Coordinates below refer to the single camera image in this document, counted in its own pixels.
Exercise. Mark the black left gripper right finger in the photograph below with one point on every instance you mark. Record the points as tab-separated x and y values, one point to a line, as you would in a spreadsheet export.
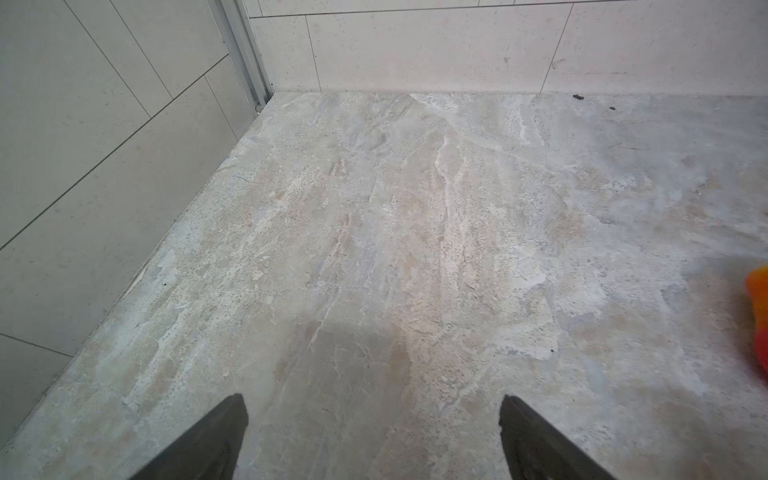
535	449

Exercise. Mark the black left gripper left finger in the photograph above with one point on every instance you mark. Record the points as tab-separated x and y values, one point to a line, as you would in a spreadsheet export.
207	450

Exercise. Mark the red orange fake mango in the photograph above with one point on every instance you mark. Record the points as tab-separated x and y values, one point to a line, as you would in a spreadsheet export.
757	287

